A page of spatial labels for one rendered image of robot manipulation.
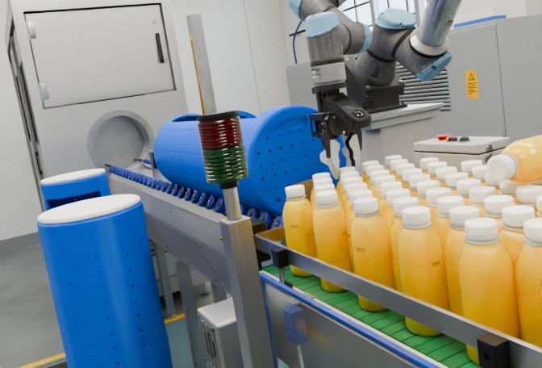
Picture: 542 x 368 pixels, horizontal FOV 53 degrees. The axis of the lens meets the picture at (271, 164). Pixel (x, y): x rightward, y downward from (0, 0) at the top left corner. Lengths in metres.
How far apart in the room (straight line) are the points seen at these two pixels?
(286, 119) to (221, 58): 5.48
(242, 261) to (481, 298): 0.33
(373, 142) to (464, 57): 1.37
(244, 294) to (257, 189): 0.50
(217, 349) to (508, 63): 2.23
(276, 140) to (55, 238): 0.63
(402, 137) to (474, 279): 1.12
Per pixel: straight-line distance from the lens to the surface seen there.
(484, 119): 2.98
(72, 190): 2.44
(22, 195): 6.31
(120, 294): 1.52
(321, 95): 1.24
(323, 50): 1.20
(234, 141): 0.78
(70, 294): 1.54
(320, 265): 0.94
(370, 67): 1.83
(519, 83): 3.00
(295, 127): 1.34
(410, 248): 0.79
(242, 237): 0.81
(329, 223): 0.98
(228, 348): 1.10
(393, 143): 1.78
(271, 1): 7.19
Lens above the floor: 1.28
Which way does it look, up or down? 8 degrees down
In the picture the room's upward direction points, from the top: 9 degrees counter-clockwise
